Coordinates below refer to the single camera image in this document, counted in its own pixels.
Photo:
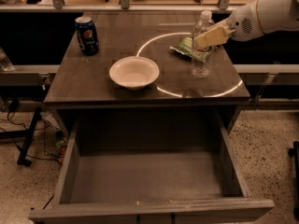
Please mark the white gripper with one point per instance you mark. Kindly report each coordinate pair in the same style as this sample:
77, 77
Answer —
242, 22

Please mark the clear plastic water bottle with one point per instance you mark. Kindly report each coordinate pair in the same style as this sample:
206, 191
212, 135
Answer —
202, 69

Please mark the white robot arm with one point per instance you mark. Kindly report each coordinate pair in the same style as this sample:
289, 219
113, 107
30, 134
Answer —
276, 15

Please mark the open grey top drawer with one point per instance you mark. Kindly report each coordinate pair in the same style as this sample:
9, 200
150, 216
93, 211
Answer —
151, 166

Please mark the green chip bag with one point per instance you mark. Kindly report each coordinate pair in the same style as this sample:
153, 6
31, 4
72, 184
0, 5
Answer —
184, 47

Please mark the white paper bowl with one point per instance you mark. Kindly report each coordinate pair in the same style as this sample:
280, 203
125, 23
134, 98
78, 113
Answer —
134, 73

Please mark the blue soda can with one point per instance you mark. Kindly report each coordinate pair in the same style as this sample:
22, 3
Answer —
86, 35

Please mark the black stand at right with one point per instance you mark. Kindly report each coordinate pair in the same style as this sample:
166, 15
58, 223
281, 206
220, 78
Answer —
294, 154

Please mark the black stand leg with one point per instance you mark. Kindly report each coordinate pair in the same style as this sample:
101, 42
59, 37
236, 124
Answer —
27, 135

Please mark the metal railing frame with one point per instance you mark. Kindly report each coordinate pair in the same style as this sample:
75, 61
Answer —
124, 0

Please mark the wire mesh basket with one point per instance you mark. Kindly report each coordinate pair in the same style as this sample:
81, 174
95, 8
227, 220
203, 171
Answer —
50, 139

